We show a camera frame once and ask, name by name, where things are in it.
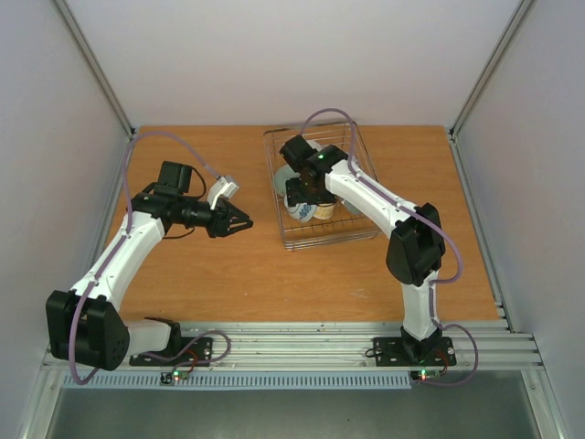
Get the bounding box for yellow blue patterned bowl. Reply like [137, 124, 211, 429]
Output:
[314, 203, 336, 220]

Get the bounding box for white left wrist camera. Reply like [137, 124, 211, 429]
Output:
[207, 176, 239, 210]

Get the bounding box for grey slotted cable duct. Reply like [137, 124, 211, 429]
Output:
[85, 371, 411, 391]

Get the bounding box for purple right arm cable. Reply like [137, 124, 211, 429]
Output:
[301, 107, 480, 389]

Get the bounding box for right controller board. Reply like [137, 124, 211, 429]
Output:
[410, 369, 446, 381]

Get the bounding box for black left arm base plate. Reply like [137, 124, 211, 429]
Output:
[129, 337, 213, 367]

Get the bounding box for controller board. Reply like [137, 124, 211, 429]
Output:
[410, 369, 446, 381]
[159, 370, 190, 385]

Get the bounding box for left controller board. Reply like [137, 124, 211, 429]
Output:
[159, 370, 190, 385]

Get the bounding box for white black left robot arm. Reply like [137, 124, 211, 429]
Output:
[46, 161, 253, 370]

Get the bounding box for grey speckled bowl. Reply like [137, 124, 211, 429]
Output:
[341, 199, 361, 215]

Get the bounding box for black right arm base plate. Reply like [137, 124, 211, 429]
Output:
[369, 337, 457, 367]

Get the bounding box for pale green bowl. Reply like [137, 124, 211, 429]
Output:
[307, 140, 323, 152]

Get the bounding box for blue floral white bowl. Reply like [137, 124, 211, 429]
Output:
[283, 198, 317, 223]

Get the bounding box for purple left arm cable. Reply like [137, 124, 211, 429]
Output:
[68, 130, 232, 385]

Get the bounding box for metal wire dish rack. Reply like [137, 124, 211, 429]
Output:
[263, 121, 380, 251]

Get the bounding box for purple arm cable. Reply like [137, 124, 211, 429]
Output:
[301, 107, 480, 389]
[68, 130, 232, 385]

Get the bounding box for aluminium frame rails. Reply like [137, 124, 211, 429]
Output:
[17, 0, 585, 439]

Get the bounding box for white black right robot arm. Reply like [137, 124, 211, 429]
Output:
[280, 135, 445, 364]

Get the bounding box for green ring patterned bowl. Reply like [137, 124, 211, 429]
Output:
[273, 165, 299, 197]

